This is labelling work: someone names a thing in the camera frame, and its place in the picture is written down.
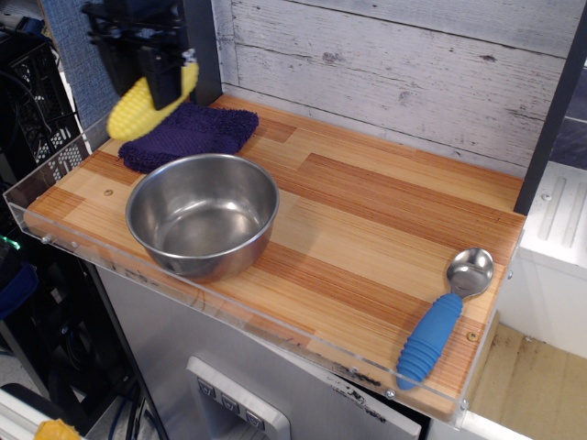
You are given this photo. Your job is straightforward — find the yellow toy corn cob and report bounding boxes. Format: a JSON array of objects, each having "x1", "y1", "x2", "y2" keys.
[{"x1": 106, "y1": 62, "x2": 199, "y2": 141}]

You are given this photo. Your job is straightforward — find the clear acrylic table guard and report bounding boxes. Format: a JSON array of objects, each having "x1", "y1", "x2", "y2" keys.
[{"x1": 2, "y1": 132, "x2": 515, "y2": 431}]

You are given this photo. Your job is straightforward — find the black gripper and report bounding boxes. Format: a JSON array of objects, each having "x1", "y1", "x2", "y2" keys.
[{"x1": 82, "y1": 1, "x2": 188, "y2": 110}]

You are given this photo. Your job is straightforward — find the white ribbed appliance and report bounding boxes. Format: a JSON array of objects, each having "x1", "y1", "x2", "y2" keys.
[{"x1": 496, "y1": 162, "x2": 586, "y2": 358}]

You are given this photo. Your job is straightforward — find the blue handled metal spoon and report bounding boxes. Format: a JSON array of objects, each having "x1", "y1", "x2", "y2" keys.
[{"x1": 396, "y1": 247, "x2": 494, "y2": 391}]

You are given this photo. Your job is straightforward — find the stainless toy fridge cabinet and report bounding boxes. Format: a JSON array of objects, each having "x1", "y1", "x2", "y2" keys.
[{"x1": 97, "y1": 269, "x2": 427, "y2": 439}]

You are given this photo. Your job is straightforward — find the blue fabric panel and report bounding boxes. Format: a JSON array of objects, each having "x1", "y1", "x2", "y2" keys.
[{"x1": 39, "y1": 0, "x2": 118, "y2": 128}]

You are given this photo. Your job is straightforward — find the yellow object bottom left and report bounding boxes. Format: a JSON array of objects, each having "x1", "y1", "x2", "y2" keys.
[{"x1": 33, "y1": 419, "x2": 82, "y2": 440}]

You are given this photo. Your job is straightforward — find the stainless steel bowl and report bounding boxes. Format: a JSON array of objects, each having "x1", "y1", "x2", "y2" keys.
[{"x1": 126, "y1": 154, "x2": 280, "y2": 282}]

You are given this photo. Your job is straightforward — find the black vertical post right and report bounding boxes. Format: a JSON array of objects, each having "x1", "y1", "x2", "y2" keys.
[{"x1": 514, "y1": 2, "x2": 586, "y2": 215}]

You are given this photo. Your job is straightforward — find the black vertical post left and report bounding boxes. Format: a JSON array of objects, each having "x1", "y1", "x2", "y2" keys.
[{"x1": 183, "y1": 0, "x2": 223, "y2": 105}]

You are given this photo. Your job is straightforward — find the black perforated crate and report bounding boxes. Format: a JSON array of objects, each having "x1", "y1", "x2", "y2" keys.
[{"x1": 1, "y1": 34, "x2": 80, "y2": 167}]

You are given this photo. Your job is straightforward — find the dark purple cloth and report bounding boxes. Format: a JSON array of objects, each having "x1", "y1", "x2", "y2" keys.
[{"x1": 118, "y1": 104, "x2": 260, "y2": 173}]

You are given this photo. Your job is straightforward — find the black vertical post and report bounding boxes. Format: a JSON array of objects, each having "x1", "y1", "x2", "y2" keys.
[
  {"x1": 514, "y1": 2, "x2": 586, "y2": 215},
  {"x1": 183, "y1": 0, "x2": 223, "y2": 105}
]

